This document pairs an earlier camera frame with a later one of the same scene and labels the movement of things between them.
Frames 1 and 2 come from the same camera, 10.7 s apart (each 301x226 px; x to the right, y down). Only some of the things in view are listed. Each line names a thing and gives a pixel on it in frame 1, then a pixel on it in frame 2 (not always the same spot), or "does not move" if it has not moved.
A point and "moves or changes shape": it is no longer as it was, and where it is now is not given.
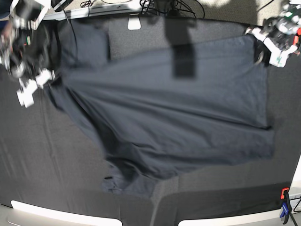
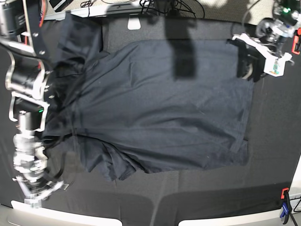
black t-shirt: [194, 107] moves or changes shape
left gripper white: [27, 93] -> [34, 191]
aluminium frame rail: [97, 11] does not move
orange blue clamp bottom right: [286, 205] does not move
